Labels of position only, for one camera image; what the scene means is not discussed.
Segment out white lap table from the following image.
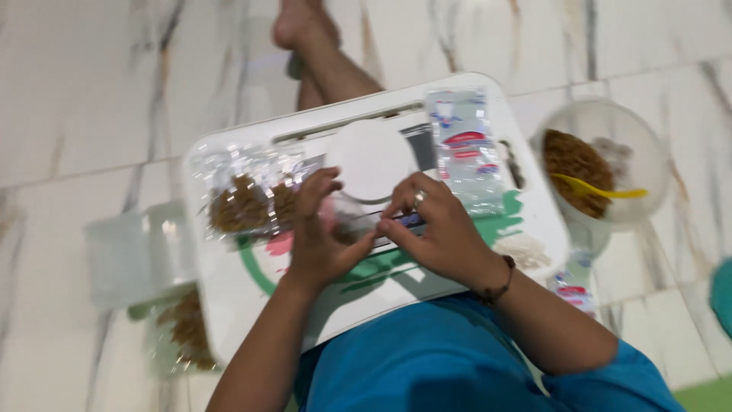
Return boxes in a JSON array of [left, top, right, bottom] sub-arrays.
[[182, 71, 570, 367]]

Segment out large clear bag of snack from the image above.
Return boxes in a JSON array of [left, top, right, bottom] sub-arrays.
[[127, 283, 222, 380]]

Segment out person's right hand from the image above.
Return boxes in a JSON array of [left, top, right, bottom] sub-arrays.
[[376, 172, 511, 294]]

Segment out translucent white plastic container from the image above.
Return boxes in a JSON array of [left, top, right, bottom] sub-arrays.
[[85, 200, 196, 308]]

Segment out pack of empty plastic bags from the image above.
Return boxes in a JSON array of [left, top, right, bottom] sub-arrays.
[[425, 87, 507, 216], [546, 251, 599, 317]]

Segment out clear bag of brown snack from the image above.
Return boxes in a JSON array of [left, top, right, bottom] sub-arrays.
[[193, 144, 274, 242], [268, 148, 312, 235]]

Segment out person's left hand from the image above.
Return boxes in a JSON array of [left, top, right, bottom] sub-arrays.
[[284, 166, 379, 287]]

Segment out teal round object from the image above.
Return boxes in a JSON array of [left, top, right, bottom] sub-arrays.
[[709, 257, 732, 340]]

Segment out brown snack heap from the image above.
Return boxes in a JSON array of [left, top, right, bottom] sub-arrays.
[[543, 129, 616, 220]]

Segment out white round kitchen scale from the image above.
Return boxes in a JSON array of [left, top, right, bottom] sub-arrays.
[[324, 118, 419, 204]]

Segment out green mat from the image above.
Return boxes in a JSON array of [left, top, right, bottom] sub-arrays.
[[671, 375, 732, 412]]

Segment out dark bead bracelet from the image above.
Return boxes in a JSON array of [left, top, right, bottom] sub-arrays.
[[478, 254, 517, 304]]

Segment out small clear snack bag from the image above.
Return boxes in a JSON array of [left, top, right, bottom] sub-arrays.
[[320, 193, 427, 248]]

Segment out yellow plastic spoon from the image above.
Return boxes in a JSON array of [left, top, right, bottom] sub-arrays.
[[549, 172, 650, 200]]

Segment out clear plastic bowl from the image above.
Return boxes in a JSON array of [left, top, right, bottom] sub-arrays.
[[531, 98, 670, 233]]

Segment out person's legs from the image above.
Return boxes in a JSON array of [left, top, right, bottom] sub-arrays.
[[271, 0, 385, 113]]

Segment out blue shirt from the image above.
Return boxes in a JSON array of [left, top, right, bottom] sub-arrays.
[[294, 291, 688, 412]]

